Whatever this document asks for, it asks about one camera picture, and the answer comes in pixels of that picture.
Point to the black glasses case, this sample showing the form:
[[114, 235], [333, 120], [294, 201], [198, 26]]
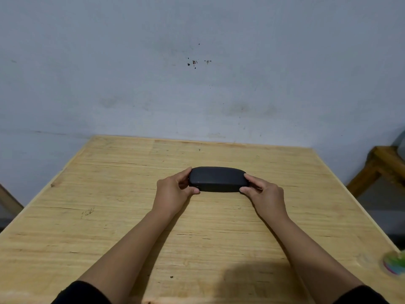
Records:
[[216, 178]]

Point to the person's black sleeve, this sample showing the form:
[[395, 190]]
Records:
[[360, 296], [80, 294]]

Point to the person's left hand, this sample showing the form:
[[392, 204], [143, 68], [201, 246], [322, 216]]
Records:
[[171, 196]]

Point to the person's black right sleeve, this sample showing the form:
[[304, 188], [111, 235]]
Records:
[[360, 296]]

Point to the person's right forearm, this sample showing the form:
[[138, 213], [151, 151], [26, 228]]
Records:
[[313, 262]]

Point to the person's black left sleeve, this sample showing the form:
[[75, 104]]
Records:
[[80, 294]]

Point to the person's left forearm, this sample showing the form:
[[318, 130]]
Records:
[[123, 259]]

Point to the person's right hand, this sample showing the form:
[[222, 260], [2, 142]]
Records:
[[269, 199]]

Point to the brown wooden side table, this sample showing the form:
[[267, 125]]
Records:
[[376, 170]]

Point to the small white spray bottle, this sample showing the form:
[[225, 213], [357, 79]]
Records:
[[395, 262]]

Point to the light wooden side table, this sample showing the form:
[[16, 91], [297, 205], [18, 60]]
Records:
[[9, 201]]

